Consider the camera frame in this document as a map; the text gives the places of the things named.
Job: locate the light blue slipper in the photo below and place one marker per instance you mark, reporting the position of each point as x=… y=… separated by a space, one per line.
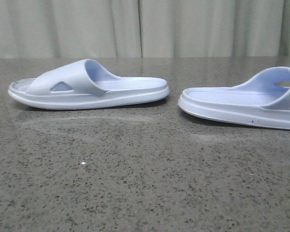
x=262 y=101
x=86 y=84

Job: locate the grey-green background curtain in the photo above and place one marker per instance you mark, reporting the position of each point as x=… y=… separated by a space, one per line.
x=143 y=28

